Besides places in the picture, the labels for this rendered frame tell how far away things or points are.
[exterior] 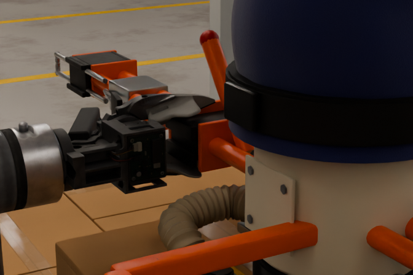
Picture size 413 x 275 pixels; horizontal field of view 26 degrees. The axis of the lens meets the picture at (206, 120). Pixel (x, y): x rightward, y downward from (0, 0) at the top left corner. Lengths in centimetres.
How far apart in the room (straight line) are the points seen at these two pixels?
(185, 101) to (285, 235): 32
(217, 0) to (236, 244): 402
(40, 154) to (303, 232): 31
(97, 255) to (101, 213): 115
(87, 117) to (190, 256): 38
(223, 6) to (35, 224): 275
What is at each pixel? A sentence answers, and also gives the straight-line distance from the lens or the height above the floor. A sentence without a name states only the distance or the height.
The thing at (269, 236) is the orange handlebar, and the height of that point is 109.
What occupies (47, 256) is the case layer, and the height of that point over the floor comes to 54.
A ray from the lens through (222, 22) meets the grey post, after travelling 476.
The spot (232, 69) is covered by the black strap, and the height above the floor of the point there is 121.
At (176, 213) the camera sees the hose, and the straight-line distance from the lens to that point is 99.
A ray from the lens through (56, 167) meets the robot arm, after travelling 97.
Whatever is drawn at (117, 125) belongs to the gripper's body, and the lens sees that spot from 101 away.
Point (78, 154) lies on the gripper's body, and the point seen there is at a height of 109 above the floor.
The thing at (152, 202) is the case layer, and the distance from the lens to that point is 228.
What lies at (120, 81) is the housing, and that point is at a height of 109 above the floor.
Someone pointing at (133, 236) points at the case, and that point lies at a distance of 112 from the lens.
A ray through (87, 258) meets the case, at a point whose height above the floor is 95.
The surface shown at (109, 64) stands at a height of 110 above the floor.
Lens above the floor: 141
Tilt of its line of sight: 17 degrees down
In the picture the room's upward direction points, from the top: straight up
